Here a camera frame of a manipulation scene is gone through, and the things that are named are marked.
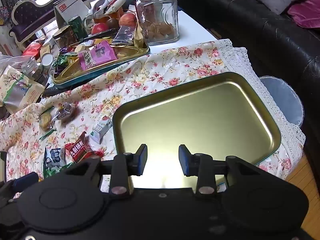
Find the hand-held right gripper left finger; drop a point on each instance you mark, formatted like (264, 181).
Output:
(143, 160)

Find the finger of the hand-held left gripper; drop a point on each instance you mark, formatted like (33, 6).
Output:
(25, 179)

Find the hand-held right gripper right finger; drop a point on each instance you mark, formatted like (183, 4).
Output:
(183, 161)

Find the blue white snack packet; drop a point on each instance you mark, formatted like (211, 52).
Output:
(54, 156)

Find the gold rectangular tin tray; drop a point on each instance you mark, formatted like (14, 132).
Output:
(75, 76)
(200, 120)

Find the small white green packet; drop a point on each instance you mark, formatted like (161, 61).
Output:
(101, 130)

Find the red snack packet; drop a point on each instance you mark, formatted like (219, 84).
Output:
(80, 150)

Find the clear bag brown snack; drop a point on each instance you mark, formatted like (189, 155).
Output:
(67, 112)

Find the biscuit packet green ends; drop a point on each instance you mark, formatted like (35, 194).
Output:
(46, 122)

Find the kraft paper bag tree print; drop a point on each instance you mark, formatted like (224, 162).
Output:
(20, 90)

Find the floral tablecloth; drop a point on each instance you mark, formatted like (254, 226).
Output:
(162, 65)

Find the pink snack packet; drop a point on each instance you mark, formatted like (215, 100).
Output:
(96, 55)

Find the trash bin with plastic liner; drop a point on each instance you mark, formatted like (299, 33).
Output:
(282, 97)

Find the white round lid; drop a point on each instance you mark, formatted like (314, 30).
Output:
(47, 60)

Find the gold foil packet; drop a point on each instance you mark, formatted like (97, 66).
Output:
(140, 36)

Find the silver black packet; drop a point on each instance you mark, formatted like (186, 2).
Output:
(123, 35)

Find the red plastic packet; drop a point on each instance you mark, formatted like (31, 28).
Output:
(32, 49)

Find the purple wrapped candy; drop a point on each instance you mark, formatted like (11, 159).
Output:
(66, 50)

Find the black leather sofa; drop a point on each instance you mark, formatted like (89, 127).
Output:
(250, 42)

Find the red apple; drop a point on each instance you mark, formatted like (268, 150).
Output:
(99, 28)
(128, 20)

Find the brown round fruit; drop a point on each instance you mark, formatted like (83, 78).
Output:
(113, 23)

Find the glass jar with cookies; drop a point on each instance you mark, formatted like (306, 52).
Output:
(157, 17)

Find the brown label jar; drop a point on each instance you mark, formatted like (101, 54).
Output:
(65, 37)

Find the green drink can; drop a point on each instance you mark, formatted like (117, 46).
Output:
(77, 28)

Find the white handheld device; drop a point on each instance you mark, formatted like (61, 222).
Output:
(111, 6)

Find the purple chaise longue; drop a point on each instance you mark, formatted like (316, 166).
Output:
(32, 20)

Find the white desk calendar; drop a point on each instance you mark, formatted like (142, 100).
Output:
(73, 7)

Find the magenta cushion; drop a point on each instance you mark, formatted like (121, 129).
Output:
(306, 12)

